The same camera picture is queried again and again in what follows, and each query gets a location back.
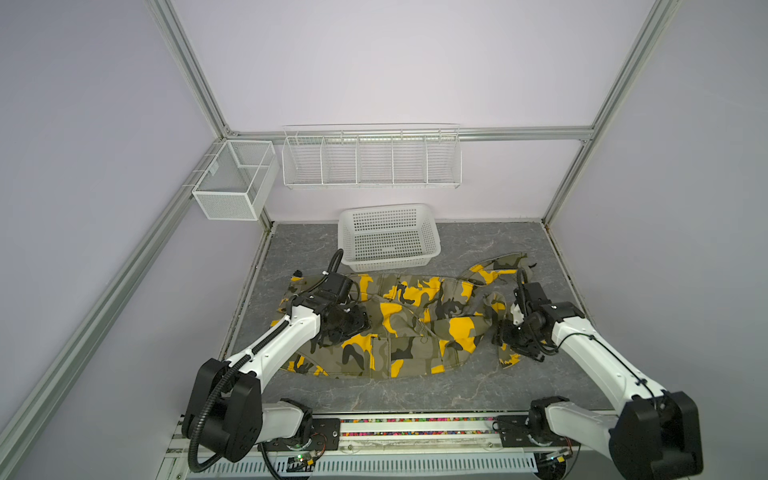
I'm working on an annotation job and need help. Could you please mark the camouflage yellow green trousers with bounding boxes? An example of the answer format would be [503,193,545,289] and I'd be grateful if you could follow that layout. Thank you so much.
[282,252,532,379]

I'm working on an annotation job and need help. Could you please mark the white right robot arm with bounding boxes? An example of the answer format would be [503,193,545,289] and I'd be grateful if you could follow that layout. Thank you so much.
[498,269,704,479]

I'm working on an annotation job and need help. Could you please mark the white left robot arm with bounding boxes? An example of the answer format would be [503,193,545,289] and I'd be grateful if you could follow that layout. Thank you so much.
[182,250,370,473]

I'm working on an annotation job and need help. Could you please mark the white perforated plastic basket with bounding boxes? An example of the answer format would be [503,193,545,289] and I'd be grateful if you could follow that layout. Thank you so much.
[338,204,441,272]

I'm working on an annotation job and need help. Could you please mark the small white mesh box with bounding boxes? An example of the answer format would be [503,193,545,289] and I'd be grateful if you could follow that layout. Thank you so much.
[192,140,279,221]

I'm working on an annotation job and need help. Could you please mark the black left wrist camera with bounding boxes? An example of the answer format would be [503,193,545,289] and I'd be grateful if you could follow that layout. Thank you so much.
[316,272,353,304]

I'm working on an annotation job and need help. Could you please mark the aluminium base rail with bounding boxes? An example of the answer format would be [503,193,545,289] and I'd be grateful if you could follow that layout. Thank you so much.
[161,410,625,458]

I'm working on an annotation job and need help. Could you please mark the white ventilated cable duct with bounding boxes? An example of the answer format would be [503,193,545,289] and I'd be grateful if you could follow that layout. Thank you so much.
[185,452,538,480]

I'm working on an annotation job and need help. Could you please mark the long white wire shelf basket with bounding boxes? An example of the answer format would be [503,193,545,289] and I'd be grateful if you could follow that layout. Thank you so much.
[282,123,463,189]

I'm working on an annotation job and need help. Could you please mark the aluminium corner frame post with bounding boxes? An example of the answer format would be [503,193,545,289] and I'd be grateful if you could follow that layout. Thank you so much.
[542,0,682,229]

